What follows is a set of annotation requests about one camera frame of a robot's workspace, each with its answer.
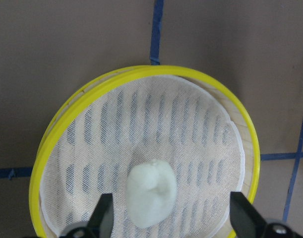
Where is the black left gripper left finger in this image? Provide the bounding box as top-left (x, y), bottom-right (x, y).
top-left (59, 193), bottom-right (113, 238)

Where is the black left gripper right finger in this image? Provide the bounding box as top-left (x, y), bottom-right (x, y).
top-left (230, 191), bottom-right (302, 238)

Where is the white bun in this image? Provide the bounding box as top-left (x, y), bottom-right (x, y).
top-left (126, 160), bottom-right (178, 229)

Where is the yellow rimmed steamer basket centre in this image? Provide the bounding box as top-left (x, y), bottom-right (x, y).
top-left (29, 65), bottom-right (260, 238)

